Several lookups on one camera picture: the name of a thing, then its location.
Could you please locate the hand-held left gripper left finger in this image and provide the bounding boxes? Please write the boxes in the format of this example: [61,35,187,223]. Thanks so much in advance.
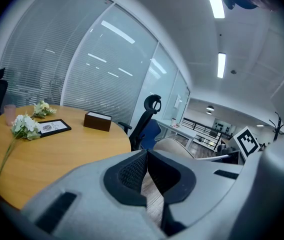
[21,148,168,240]

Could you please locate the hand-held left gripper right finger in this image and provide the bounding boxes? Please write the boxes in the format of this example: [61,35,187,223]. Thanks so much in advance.
[147,148,245,238]

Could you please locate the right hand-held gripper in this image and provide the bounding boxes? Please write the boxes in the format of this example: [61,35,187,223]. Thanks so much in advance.
[215,125,262,165]

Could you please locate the dark brown glasses case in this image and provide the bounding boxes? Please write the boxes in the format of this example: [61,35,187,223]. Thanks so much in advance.
[83,111,113,133]

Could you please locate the black coat rack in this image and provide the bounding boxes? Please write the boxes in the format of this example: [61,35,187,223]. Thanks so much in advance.
[268,111,284,142]

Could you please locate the black metal railing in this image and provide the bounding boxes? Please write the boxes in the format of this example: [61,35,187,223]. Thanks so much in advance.
[181,117,233,152]

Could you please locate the beige chair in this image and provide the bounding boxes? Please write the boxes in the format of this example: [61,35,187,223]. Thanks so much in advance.
[153,137,196,160]

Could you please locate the round wooden table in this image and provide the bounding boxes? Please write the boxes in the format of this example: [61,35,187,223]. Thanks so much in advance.
[0,104,132,211]

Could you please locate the white long desk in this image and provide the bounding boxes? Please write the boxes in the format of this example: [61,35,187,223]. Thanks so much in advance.
[156,118,198,148]

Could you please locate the blue office chair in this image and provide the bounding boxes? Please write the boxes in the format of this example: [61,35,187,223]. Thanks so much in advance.
[139,118,163,151]

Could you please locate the long ceiling light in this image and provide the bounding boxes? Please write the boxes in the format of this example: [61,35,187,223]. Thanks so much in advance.
[202,0,226,20]
[217,52,227,79]

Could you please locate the black framed picture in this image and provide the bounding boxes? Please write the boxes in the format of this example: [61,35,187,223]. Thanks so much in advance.
[37,118,72,139]

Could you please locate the black office chair with headrest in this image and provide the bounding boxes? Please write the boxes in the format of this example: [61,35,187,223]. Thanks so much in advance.
[117,94,162,152]

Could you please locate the large white artificial flower bunch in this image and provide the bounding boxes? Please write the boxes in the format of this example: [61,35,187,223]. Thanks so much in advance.
[0,113,42,178]

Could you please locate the small white artificial flower bunch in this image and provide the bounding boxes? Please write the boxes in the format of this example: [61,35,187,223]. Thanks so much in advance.
[30,99,58,120]

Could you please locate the pink cup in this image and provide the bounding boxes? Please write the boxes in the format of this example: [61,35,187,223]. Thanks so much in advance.
[3,104,17,127]

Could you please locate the white window blinds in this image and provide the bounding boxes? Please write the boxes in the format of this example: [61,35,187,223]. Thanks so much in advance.
[0,0,159,125]

